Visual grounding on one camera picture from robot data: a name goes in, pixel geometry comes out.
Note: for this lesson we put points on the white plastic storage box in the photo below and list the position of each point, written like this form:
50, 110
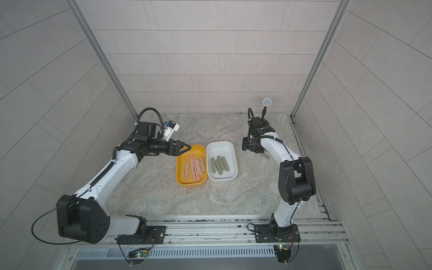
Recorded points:
226, 149

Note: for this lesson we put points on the green knife front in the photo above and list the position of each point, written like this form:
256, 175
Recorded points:
213, 165

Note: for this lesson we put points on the circuit board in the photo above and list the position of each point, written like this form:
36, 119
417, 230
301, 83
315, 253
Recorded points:
283, 252
139, 254

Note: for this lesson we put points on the pink fruit knife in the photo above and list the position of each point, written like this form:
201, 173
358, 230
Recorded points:
186, 170

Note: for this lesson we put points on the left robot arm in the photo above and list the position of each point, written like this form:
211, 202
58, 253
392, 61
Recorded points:
81, 217

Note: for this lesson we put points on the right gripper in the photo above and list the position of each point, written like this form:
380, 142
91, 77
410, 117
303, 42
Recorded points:
246, 144

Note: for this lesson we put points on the right circuit board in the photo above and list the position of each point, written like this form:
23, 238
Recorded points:
283, 252

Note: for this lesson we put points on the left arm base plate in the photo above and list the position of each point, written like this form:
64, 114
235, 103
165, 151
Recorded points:
144, 235

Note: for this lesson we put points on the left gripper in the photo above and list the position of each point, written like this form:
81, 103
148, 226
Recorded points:
172, 151

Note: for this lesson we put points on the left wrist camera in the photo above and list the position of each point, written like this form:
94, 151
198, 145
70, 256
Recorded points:
169, 128

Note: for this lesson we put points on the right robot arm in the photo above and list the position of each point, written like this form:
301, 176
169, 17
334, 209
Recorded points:
296, 182

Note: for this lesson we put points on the yellow plastic storage box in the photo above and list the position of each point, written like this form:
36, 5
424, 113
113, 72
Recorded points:
198, 151

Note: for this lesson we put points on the long pink ceramic knife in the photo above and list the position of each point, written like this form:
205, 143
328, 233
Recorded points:
193, 168

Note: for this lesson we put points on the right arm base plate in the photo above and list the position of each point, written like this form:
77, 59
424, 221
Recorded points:
266, 233

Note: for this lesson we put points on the black stand with round disc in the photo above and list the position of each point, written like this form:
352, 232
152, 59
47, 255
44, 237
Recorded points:
266, 104

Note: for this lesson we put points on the aluminium mounting rail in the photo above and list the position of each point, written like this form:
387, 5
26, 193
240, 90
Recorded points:
313, 229

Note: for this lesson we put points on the left circuit board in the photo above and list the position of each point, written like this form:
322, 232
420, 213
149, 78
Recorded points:
139, 254

